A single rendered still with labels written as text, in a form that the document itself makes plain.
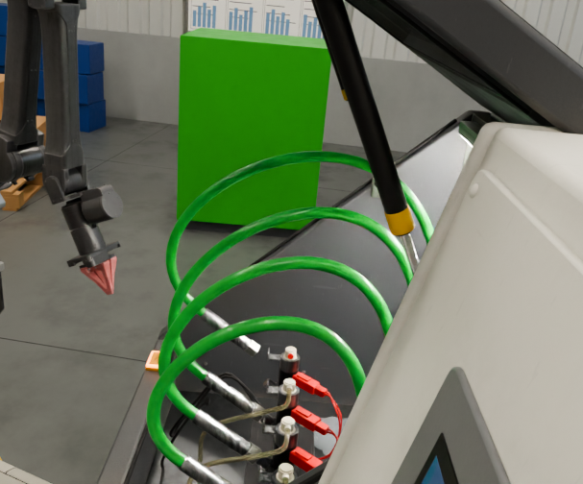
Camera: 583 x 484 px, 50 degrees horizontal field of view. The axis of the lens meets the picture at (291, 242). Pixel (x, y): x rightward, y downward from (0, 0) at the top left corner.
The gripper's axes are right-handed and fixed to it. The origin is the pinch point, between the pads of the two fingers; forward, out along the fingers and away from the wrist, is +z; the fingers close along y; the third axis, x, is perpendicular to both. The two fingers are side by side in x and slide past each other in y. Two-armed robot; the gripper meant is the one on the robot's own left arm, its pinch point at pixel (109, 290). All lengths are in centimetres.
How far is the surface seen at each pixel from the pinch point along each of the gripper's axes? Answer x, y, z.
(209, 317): -45, -29, 0
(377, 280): -55, 11, 12
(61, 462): 91, 40, 66
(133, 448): -25.6, -33.4, 17.6
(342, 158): -68, -24, -15
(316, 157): -65, -25, -16
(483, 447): -89, -73, -6
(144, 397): -20.1, -22.0, 14.8
